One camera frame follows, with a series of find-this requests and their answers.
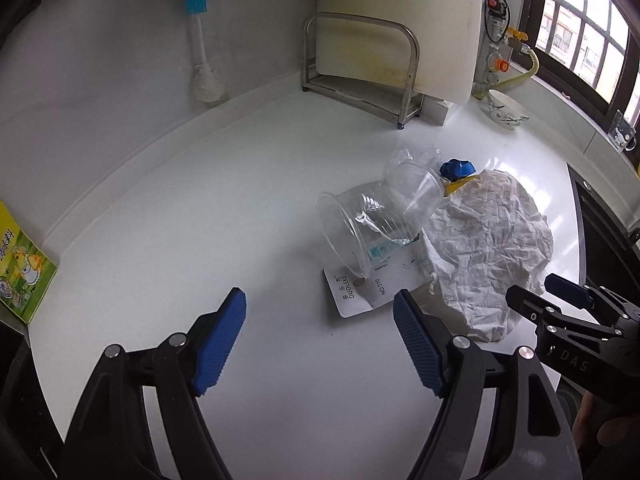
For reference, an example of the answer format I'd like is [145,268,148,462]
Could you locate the large clear plastic cup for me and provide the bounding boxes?
[316,180,426,279]

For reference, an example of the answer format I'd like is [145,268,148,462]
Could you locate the yellow gas hose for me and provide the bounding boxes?
[495,48,542,92]

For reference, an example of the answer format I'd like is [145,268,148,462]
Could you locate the grey gas pipe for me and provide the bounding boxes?
[484,0,507,102]

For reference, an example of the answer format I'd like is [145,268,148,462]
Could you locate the window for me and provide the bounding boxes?
[530,0,640,126]

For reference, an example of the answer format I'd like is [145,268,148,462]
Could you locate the white printed packet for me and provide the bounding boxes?
[323,232,437,319]

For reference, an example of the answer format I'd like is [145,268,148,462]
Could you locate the metal rack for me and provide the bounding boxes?
[301,13,425,131]

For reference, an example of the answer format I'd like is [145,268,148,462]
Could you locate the white patterned bowl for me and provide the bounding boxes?
[486,89,531,132]

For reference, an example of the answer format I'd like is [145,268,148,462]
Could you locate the white bottle brush blue bristles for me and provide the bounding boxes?
[186,0,226,105]

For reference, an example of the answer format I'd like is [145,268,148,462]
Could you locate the blue strap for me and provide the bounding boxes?
[439,158,477,181]

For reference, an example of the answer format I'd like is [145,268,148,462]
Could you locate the crumpled clear plastic bag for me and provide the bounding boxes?
[385,144,442,181]

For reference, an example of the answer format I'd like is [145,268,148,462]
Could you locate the black cable loop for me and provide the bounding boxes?
[483,0,514,45]

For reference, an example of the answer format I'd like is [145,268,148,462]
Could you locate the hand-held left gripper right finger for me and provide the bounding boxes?
[392,289,583,480]

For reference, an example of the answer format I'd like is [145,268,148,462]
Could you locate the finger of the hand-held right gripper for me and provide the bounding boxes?
[545,274,626,318]
[506,285,563,332]

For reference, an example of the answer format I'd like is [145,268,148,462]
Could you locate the person's right hand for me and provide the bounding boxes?
[572,392,640,463]

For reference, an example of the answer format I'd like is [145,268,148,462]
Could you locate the white paper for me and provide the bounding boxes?
[421,170,555,343]

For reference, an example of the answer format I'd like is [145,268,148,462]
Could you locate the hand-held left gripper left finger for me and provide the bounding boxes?
[60,287,248,480]

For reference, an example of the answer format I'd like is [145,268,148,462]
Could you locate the small clear plastic cup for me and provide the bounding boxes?
[384,161,447,234]

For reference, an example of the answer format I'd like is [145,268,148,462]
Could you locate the white cutting board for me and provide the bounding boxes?
[316,0,488,106]

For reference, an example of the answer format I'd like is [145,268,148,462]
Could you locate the small white box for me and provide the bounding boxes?
[419,92,454,127]

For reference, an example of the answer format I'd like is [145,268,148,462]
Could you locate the black sink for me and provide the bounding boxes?
[567,162,640,311]

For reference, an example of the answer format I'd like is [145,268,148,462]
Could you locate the green printed box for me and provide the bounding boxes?
[0,201,59,325]

